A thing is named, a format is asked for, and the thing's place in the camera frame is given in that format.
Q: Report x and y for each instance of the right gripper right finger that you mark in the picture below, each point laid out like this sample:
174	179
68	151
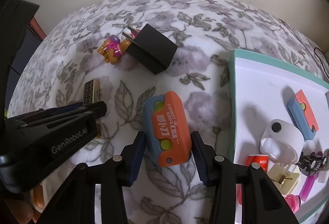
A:
262	201

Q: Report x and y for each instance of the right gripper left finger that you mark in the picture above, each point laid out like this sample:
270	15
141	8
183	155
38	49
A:
74	201

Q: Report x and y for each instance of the red white glue stick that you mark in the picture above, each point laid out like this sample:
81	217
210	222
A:
262	160

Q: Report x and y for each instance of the black toy car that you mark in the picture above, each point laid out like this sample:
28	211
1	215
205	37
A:
311	164

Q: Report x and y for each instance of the white smart watch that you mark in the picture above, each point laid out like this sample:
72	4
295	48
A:
282	142

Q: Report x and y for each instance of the white rectangular box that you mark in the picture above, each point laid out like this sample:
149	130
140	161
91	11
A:
327	97

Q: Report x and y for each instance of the gold patterned lighter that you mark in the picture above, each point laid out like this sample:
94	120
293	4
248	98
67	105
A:
91	93

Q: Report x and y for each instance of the teal white shallow box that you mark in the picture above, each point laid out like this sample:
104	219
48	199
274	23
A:
260	89

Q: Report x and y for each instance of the orange pink toy figure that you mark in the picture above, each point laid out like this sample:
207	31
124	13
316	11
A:
113	49

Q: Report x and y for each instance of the floral grey white blanket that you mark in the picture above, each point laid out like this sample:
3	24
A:
205	32

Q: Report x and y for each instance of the black power adapter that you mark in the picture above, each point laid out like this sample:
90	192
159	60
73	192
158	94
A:
151	48

